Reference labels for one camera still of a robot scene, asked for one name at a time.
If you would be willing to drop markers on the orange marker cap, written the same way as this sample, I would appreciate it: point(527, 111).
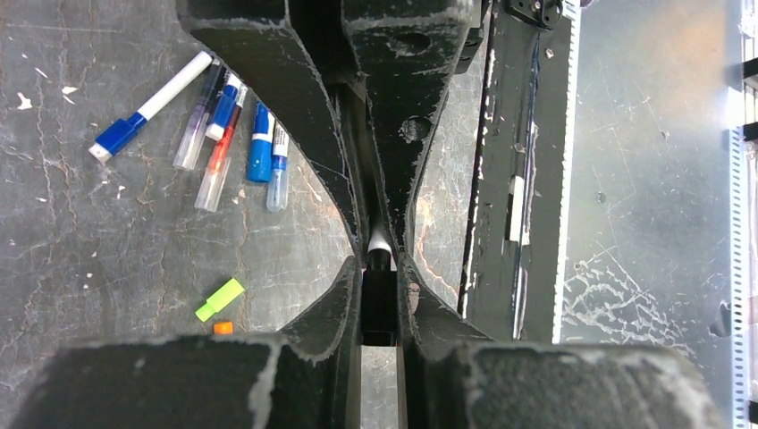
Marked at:
point(223, 328)

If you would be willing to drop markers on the clear red ballpoint pen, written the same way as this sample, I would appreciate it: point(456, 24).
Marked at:
point(218, 165)

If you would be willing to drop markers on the clear blue ballpoint pen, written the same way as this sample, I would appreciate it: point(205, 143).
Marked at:
point(277, 191)

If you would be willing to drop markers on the blue capped white marker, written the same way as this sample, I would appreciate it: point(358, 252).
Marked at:
point(121, 132)

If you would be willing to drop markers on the white slotted cable duct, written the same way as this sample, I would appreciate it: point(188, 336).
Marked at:
point(573, 12)

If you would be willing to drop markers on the blue capped thick marker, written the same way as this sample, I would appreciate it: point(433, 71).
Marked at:
point(260, 150)

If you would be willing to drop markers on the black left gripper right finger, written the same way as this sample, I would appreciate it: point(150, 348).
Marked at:
point(451, 375)

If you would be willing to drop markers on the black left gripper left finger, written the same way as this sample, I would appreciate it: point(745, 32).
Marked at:
point(305, 375)

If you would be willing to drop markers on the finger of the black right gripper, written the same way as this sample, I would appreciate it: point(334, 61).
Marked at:
point(295, 57)
point(407, 53)

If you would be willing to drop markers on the clear black grip pen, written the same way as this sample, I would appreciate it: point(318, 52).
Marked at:
point(187, 154)

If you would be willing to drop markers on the green marker cap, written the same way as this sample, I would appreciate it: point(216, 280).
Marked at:
point(219, 300)

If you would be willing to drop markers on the black marker cap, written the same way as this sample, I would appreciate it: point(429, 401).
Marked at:
point(379, 300)

